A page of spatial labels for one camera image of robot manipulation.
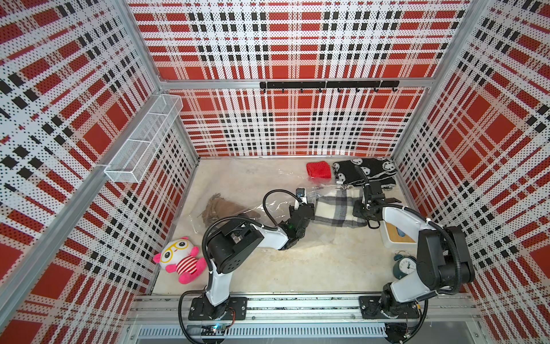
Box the grey white plaid scarf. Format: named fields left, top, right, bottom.
left=313, top=186, right=368, bottom=228

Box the black smiley pattern scarf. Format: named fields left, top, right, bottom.
left=332, top=158, right=397, bottom=189

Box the clear plastic vacuum bag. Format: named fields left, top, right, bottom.
left=185, top=173, right=356, bottom=248

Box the red knitted scarf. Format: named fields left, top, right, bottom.
left=306, top=161, right=332, bottom=179

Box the brown knitted scarf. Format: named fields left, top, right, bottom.
left=201, top=193, right=261, bottom=226

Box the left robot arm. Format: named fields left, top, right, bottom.
left=203, top=204, right=315, bottom=320

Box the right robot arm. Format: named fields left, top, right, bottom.
left=353, top=181, right=475, bottom=318

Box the white wooden top tray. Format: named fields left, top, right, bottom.
left=379, top=222, right=417, bottom=251

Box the small alarm clock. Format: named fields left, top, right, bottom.
left=392, top=254, right=417, bottom=280

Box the pink striped plush toy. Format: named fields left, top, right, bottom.
left=153, top=236, right=207, bottom=285

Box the black corrugated right cable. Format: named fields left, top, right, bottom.
left=354, top=165, right=465, bottom=344

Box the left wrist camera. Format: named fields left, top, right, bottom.
left=295, top=188, right=307, bottom=208

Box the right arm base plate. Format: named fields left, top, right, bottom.
left=359, top=295, right=421, bottom=320

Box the black wall hook rail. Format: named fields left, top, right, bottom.
left=259, top=80, right=400, bottom=90

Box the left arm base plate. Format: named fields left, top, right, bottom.
left=188, top=296, right=249, bottom=320

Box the aluminium front rail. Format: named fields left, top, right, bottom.
left=127, top=292, right=481, bottom=325

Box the white wire mesh shelf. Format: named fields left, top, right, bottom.
left=105, top=94, right=183, bottom=183

